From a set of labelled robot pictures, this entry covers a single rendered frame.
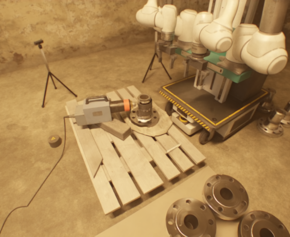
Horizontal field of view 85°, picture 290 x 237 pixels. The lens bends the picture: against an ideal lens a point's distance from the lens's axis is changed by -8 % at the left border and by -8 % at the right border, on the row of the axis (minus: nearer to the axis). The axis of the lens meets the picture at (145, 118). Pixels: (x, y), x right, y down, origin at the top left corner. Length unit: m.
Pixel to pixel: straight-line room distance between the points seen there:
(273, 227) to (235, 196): 0.23
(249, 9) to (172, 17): 0.50
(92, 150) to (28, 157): 0.64
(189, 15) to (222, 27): 0.61
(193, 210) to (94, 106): 0.98
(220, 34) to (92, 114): 1.03
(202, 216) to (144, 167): 0.49
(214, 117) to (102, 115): 0.89
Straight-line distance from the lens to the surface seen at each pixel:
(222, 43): 0.84
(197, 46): 1.03
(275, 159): 1.84
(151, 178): 1.21
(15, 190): 1.64
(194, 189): 1.37
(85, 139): 1.46
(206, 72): 1.06
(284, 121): 2.26
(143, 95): 1.47
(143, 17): 1.28
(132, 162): 1.28
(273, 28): 1.03
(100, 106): 1.36
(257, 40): 1.04
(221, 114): 1.50
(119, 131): 1.37
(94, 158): 1.32
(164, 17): 1.20
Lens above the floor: 1.20
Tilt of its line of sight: 42 degrees down
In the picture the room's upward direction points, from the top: straight up
